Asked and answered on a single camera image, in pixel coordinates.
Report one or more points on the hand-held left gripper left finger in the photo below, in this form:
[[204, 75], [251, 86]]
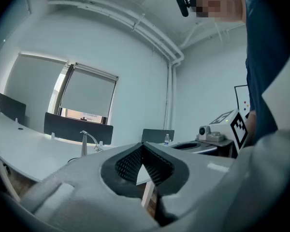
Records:
[[87, 178]]

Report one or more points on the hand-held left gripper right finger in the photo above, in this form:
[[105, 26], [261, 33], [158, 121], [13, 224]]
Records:
[[198, 168]]

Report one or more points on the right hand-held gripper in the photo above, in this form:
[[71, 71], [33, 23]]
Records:
[[238, 127]]

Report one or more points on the person's right forearm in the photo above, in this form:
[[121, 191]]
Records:
[[251, 127]]

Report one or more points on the long black desk partition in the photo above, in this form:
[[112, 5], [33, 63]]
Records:
[[77, 129]]

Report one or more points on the clear water bottle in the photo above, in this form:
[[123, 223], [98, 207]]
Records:
[[167, 140]]

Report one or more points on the whiteboard with magnets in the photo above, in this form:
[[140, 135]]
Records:
[[241, 98]]

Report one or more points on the narrow grey roller blind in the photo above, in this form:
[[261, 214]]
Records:
[[89, 93]]

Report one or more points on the window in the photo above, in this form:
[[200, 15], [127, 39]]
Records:
[[60, 91]]

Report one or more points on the person's beige trousers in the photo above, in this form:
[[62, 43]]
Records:
[[282, 100]]

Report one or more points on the wide grey roller blind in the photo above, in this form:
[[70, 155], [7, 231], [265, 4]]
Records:
[[35, 86]]

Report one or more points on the person's navy shirt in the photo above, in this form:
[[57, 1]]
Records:
[[265, 57]]

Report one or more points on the white pipe run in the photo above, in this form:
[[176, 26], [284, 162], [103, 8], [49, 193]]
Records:
[[145, 25]]

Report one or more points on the person's head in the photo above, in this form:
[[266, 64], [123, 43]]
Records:
[[222, 1]]

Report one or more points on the black head-worn camera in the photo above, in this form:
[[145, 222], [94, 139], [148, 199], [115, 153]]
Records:
[[183, 6]]

